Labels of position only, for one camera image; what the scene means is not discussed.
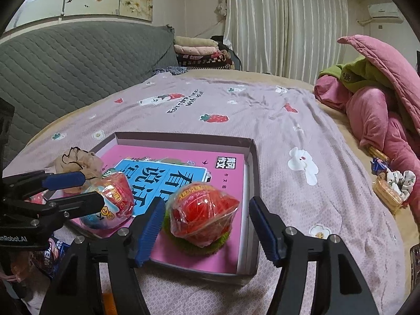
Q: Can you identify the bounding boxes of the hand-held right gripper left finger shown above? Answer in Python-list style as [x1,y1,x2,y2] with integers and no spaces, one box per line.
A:
[39,197,166,315]

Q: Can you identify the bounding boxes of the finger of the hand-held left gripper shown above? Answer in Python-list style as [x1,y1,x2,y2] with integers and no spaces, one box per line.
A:
[0,191,105,220]
[2,171,86,197]

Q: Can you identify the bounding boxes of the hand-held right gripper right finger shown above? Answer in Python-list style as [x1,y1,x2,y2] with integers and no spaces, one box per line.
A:
[249,196,383,315]

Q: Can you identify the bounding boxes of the beige sheer scrunchie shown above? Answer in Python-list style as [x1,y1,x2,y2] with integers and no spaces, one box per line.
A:
[54,147,104,194]

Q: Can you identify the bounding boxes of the orange blue snack packet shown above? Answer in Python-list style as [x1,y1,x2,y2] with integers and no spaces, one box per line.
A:
[80,172,135,230]

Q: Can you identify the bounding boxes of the blue cookie packet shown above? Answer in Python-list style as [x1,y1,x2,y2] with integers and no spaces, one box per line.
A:
[33,238,71,278]

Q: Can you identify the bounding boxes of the green fuzzy hair ring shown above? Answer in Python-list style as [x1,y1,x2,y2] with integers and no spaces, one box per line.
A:
[162,210,232,256]

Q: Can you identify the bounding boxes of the red snack packet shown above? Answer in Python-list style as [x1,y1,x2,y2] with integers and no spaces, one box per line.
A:
[166,184,240,248]

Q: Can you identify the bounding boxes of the shallow grey cardboard box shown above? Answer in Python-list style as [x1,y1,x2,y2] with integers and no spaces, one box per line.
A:
[43,131,261,286]

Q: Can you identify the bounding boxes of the pink and blue book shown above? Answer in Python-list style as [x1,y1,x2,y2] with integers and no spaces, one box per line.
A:
[70,144,246,274]

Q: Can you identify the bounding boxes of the strawberry print lilac blanket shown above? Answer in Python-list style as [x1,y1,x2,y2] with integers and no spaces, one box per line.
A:
[3,72,406,315]

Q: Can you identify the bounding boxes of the grey quilted headboard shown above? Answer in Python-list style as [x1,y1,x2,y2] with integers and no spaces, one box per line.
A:
[0,20,179,168]

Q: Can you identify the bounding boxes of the blue candy wrapper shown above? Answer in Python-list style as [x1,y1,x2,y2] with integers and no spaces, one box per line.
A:
[372,157,389,176]

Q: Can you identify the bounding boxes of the dark blue knit cloth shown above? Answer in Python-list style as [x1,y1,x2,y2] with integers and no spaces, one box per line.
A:
[153,66,187,75]

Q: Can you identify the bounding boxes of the white floral scrunchie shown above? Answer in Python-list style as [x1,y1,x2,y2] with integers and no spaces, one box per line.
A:
[382,167,417,204]

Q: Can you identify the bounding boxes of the black remote with red charm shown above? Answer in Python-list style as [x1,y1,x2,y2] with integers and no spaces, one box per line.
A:
[408,243,420,289]

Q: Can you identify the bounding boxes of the pink quilt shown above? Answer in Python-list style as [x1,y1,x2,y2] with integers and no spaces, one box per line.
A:
[313,35,420,184]

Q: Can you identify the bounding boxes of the checkered folded blanket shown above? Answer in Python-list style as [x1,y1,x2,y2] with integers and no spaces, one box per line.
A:
[175,51,233,70]

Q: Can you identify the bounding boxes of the pink folded blanket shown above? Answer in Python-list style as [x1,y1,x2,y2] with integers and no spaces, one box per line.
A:
[174,44,219,56]

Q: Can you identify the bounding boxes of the dark clothing pile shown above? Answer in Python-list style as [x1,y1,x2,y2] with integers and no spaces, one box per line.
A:
[210,35,242,70]

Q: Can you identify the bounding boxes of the green blanket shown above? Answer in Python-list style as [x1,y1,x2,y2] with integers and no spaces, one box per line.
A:
[318,56,420,132]

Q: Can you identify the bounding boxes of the cream folded blanket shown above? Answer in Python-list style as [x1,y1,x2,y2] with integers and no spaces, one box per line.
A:
[174,35,217,47]

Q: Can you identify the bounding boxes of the white curtains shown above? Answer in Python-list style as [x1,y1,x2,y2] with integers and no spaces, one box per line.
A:
[215,0,349,79]

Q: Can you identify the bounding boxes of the white air conditioner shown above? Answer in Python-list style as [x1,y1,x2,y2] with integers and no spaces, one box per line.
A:
[367,3,403,24]

